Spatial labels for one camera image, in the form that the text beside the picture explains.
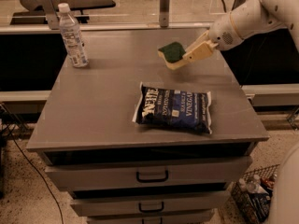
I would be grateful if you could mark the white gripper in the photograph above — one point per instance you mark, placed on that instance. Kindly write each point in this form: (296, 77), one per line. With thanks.
(222, 34)

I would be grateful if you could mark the green and yellow sponge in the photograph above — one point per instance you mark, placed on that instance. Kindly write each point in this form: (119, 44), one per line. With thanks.
(173, 52)

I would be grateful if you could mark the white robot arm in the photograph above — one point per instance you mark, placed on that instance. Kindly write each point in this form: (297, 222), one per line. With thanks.
(257, 17)

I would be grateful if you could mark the blue chip bag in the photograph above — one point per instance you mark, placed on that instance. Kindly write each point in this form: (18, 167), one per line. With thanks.
(174, 108)

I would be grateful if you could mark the blue bag in basket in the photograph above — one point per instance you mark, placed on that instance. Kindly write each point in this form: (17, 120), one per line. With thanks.
(259, 206)

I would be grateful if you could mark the clear plastic water bottle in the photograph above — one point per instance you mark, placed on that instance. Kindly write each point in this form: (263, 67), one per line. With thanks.
(72, 38)

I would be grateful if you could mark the water bottle in basket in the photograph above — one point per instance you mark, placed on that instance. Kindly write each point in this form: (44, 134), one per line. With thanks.
(253, 185)

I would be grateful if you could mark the grey drawer cabinet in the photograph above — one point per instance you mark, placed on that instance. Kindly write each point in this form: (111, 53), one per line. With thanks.
(134, 142)

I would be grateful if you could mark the middle metal bracket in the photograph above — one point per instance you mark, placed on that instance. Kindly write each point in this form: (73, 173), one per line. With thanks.
(164, 13)

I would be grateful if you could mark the black wire basket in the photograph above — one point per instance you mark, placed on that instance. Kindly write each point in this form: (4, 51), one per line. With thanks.
(240, 194)

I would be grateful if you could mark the left metal bracket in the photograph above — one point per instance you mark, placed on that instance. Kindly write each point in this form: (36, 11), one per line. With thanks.
(50, 12)

